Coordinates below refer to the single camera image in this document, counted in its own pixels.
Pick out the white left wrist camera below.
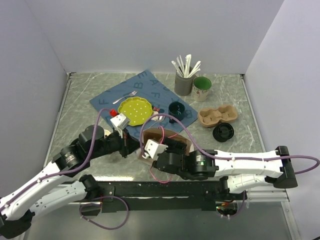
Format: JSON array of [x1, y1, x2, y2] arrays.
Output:
[[109, 109, 130, 131]]

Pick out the dark green mug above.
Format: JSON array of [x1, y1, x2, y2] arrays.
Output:
[[168, 101, 185, 121]]

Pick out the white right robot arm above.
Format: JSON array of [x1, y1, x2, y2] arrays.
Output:
[[144, 139, 298, 200]]

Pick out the stack of paper cups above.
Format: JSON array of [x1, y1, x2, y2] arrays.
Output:
[[104, 129, 111, 138]]

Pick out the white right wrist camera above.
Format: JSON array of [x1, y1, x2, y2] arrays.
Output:
[[142, 139, 168, 161]]

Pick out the blue letter print cloth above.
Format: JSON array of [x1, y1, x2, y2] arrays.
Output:
[[89, 70, 198, 127]]

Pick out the green inside ceramic mug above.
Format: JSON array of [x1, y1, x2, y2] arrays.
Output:
[[191, 76, 212, 102]]

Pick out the yellow dotted plate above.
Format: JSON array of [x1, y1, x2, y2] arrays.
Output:
[[118, 96, 153, 127]]

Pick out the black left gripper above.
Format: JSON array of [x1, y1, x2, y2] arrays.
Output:
[[88, 126, 144, 159]]

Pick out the grey straw holder cup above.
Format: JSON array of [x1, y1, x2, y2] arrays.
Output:
[[174, 72, 197, 96]]

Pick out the white wrapped straws bundle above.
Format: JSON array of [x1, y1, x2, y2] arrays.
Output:
[[171, 54, 202, 79]]

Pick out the silver fork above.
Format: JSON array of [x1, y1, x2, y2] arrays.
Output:
[[112, 91, 138, 105]]

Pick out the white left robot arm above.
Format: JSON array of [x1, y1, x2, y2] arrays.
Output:
[[0, 125, 140, 239]]

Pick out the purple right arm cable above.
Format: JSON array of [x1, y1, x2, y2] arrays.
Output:
[[139, 113, 320, 176]]

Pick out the kraft paper cakes bag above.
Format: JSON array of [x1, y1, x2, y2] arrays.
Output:
[[136, 126, 195, 185]]

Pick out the silver cartoon handle spoon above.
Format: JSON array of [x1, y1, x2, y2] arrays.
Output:
[[154, 115, 165, 124]]

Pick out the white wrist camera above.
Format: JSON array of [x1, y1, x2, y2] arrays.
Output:
[[142, 139, 168, 161], [109, 109, 130, 131]]

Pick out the spare black cup lid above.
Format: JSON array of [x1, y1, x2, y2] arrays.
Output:
[[212, 122, 235, 143]]

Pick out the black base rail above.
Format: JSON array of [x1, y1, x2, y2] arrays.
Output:
[[83, 180, 247, 213]]

